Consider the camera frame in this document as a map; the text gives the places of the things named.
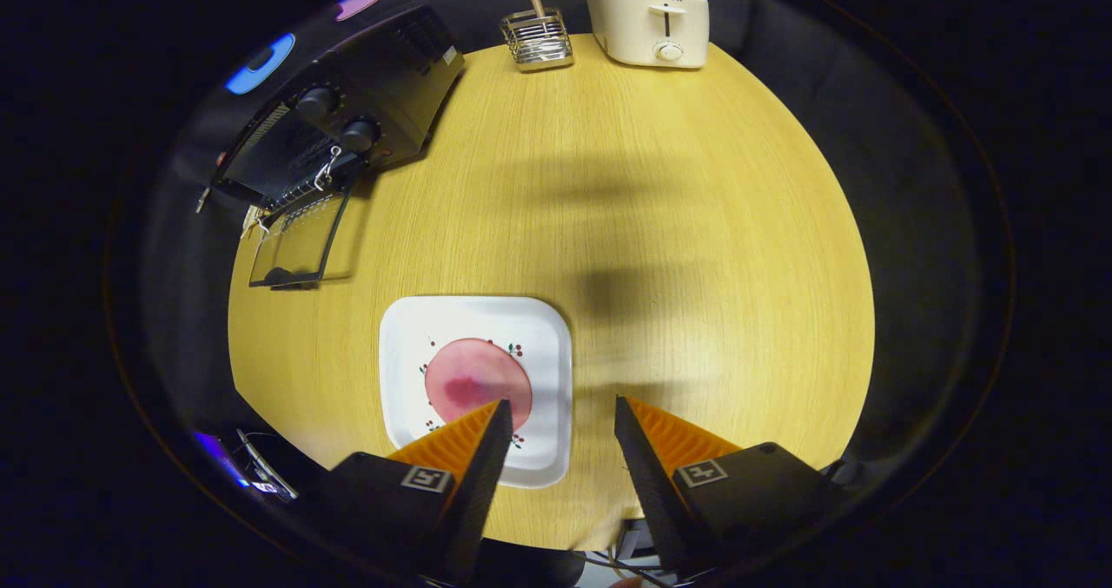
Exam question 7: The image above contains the white square dish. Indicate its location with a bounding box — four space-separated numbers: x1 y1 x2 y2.
379 295 574 490

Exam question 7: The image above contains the pink round meat slice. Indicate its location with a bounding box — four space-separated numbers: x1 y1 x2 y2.
424 337 533 433

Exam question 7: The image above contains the white pop-up toaster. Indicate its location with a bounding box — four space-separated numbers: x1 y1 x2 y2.
581 0 711 70

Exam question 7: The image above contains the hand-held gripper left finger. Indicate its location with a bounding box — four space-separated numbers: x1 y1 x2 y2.
291 399 515 587

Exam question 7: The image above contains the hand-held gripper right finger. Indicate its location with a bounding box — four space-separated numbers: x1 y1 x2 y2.
613 395 848 582

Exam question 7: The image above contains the wire utensil holder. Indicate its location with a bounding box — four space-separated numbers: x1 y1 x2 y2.
500 0 575 73

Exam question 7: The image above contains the black toaster oven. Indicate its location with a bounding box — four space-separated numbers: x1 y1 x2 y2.
198 4 467 290

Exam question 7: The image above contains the thin grey cable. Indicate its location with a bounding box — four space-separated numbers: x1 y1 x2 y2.
235 429 301 502

